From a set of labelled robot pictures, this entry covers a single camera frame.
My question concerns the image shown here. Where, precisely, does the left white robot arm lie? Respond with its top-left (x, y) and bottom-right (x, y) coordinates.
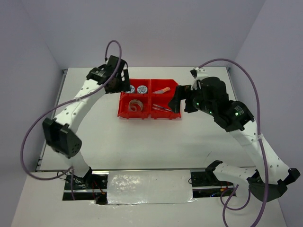
top-left (42, 55), bottom-right (130, 189)

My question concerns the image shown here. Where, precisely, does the orange cap highlighter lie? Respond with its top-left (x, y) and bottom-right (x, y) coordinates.
top-left (153, 87), bottom-right (170, 94)

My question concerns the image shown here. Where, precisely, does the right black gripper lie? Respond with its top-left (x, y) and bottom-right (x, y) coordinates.
top-left (167, 84), bottom-right (215, 115)

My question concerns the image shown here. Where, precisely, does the blue pen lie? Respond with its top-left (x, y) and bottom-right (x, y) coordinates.
top-left (152, 107), bottom-right (172, 113)

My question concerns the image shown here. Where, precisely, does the red four-compartment bin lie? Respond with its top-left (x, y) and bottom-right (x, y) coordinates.
top-left (117, 79), bottom-right (181, 120)

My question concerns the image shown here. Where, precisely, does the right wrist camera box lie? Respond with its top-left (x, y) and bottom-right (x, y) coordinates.
top-left (190, 67), bottom-right (209, 80)

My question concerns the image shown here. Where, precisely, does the small clear tape roll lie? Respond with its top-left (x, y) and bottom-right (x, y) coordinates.
top-left (129, 104), bottom-right (138, 112)

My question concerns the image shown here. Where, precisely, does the silver foil cover plate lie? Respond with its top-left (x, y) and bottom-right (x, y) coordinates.
top-left (107, 170), bottom-right (194, 205)

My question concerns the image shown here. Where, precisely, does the large grey tape roll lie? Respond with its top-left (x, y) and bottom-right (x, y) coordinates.
top-left (128, 99), bottom-right (144, 112)

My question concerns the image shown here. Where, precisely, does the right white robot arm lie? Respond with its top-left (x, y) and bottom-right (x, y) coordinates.
top-left (168, 77), bottom-right (300, 202)

